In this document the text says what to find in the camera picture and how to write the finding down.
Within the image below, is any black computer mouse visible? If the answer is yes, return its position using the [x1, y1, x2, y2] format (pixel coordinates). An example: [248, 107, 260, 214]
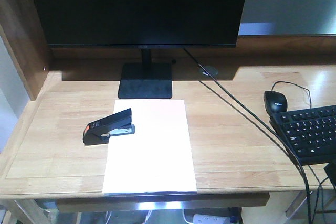
[264, 91, 288, 115]

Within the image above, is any black stapler orange label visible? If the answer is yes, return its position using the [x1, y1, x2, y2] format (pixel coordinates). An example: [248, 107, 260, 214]
[82, 108, 135, 146]

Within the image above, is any black monitor cable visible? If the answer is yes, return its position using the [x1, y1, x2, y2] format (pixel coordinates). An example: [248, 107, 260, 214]
[183, 48, 313, 224]

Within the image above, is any black computer monitor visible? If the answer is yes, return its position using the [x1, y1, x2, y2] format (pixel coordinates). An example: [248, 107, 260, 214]
[34, 0, 245, 99]

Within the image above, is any white paper sheet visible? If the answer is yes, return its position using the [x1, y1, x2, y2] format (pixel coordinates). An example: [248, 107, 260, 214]
[102, 99, 197, 194]

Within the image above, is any white power strip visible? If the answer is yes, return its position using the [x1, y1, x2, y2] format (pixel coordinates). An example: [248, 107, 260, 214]
[193, 214, 230, 224]

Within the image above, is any wooden desk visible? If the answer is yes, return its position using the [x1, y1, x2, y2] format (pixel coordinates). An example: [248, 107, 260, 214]
[1, 0, 335, 223]

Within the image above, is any black keyboard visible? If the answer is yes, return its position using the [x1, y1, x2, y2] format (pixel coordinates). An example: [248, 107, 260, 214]
[270, 105, 335, 166]

